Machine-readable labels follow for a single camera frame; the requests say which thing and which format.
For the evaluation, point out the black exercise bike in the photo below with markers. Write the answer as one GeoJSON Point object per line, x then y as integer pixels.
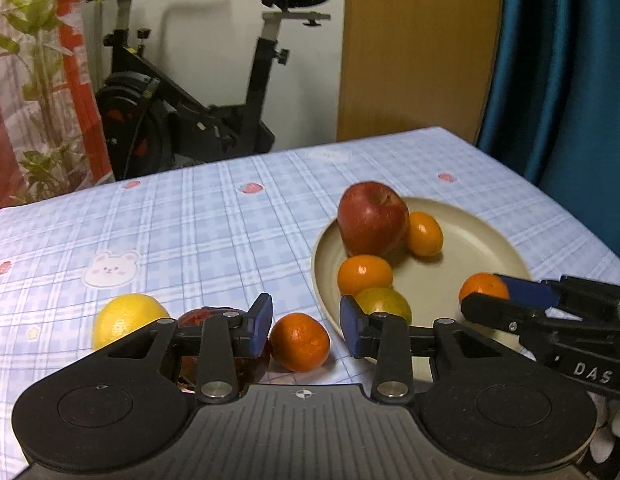
{"type": "Point", "coordinates": [152, 124]}

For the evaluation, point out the orange tangerine on table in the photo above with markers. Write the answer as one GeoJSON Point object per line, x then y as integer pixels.
{"type": "Point", "coordinates": [299, 343]}

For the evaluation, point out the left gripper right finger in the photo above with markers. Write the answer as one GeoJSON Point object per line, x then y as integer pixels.
{"type": "Point", "coordinates": [392, 343]}

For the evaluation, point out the wooden cabinet panel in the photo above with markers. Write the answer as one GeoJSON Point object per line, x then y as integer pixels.
{"type": "Point", "coordinates": [409, 64]}

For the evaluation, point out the teal curtain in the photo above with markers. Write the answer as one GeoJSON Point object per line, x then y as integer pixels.
{"type": "Point", "coordinates": [553, 111]}

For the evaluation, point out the green apple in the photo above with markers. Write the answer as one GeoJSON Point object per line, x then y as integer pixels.
{"type": "Point", "coordinates": [384, 299]}

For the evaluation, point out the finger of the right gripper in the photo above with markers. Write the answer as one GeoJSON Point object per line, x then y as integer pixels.
{"type": "Point", "coordinates": [531, 325]}
{"type": "Point", "coordinates": [540, 295]}

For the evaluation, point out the red apple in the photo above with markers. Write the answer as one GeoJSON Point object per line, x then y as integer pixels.
{"type": "Point", "coordinates": [372, 219]}

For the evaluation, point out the blue plaid tablecloth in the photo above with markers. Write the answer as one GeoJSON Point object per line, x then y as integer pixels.
{"type": "Point", "coordinates": [219, 234]}

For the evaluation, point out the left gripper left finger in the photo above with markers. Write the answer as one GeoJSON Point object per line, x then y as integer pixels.
{"type": "Point", "coordinates": [217, 383]}

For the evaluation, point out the yellow lemon left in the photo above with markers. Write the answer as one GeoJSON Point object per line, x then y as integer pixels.
{"type": "Point", "coordinates": [123, 315]}

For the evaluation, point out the gloved right hand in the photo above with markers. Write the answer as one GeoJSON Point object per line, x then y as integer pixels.
{"type": "Point", "coordinates": [607, 435]}

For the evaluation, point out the beige round plate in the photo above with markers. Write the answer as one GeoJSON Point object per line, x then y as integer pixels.
{"type": "Point", "coordinates": [430, 286]}

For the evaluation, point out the orange tangerine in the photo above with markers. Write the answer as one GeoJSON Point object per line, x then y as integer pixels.
{"type": "Point", "coordinates": [362, 272]}
{"type": "Point", "coordinates": [425, 237]}
{"type": "Point", "coordinates": [485, 284]}
{"type": "Point", "coordinates": [299, 343]}

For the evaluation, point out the dark red plum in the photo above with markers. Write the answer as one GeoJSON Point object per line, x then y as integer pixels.
{"type": "Point", "coordinates": [216, 325]}

